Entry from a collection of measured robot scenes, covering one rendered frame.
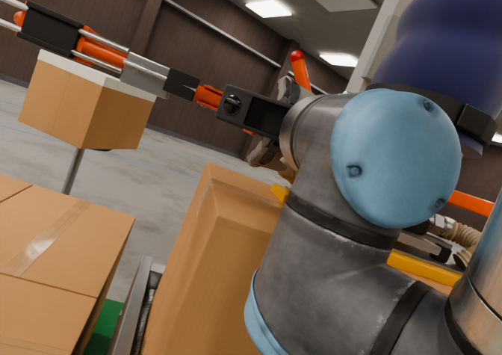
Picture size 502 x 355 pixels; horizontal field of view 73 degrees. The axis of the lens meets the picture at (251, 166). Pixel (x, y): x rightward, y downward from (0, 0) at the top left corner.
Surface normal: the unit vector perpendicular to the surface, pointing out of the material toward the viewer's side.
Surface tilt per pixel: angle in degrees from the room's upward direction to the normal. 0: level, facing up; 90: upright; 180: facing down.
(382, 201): 85
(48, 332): 0
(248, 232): 90
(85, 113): 90
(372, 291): 48
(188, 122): 90
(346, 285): 55
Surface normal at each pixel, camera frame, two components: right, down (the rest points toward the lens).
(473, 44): -0.05, -0.21
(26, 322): 0.38, -0.92
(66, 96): -0.15, 0.05
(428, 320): -0.15, -0.79
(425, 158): 0.20, 0.10
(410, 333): -0.36, -0.59
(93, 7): 0.52, 0.31
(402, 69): -0.82, -0.16
